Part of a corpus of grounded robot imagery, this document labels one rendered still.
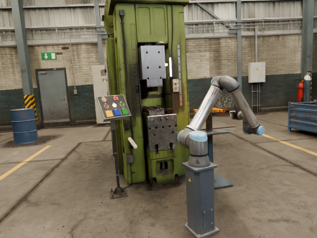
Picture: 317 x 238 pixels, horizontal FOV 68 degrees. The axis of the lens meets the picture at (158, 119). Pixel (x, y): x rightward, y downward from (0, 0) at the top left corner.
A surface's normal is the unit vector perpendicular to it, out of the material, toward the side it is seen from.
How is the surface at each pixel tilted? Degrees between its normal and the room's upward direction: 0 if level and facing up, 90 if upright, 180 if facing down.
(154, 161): 90
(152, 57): 90
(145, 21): 90
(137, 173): 90
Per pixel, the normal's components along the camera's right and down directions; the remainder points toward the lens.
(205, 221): 0.43, 0.10
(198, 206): -0.34, 0.15
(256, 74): 0.09, 0.13
